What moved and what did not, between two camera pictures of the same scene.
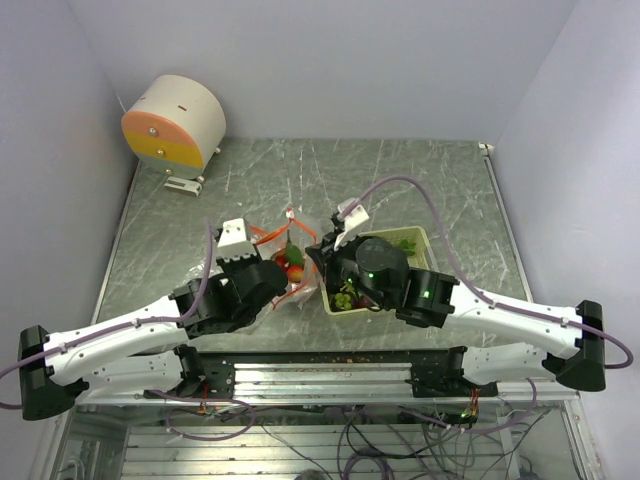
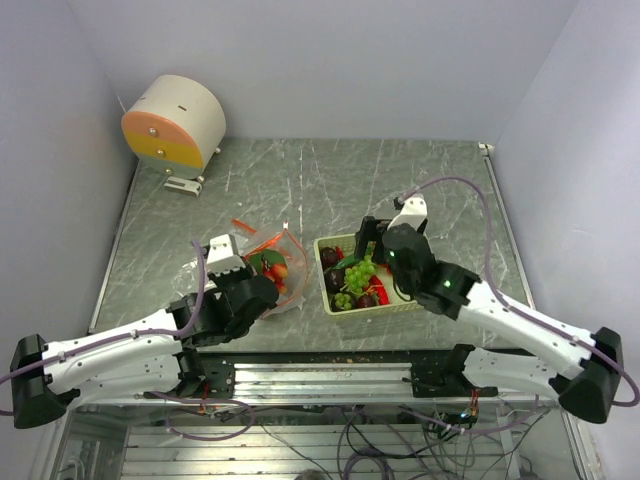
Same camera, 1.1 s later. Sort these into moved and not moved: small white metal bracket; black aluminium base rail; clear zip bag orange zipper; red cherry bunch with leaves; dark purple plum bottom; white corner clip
Moved: clear zip bag orange zipper; red cherry bunch with leaves
Not moved: dark purple plum bottom; white corner clip; small white metal bracket; black aluminium base rail
